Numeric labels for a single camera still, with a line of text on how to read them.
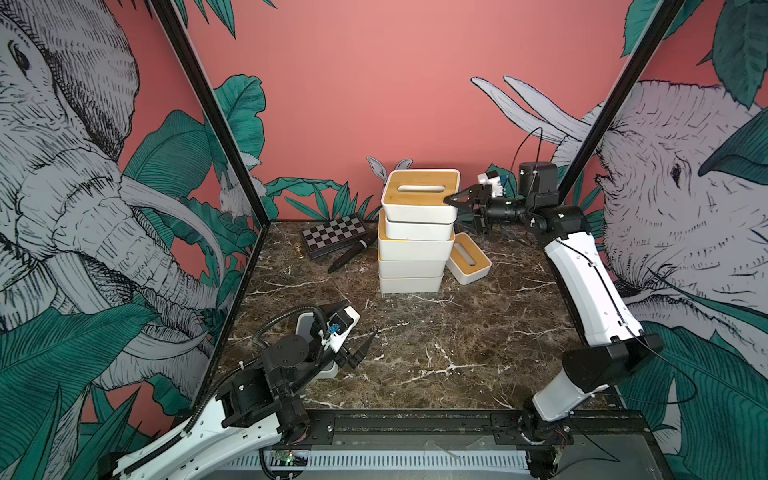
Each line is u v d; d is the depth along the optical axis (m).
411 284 0.98
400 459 0.78
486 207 0.58
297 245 1.05
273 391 0.52
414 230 0.75
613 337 0.42
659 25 0.70
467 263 1.04
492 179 0.66
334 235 1.11
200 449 0.46
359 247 1.10
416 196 0.69
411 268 0.90
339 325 0.51
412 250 0.81
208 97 0.84
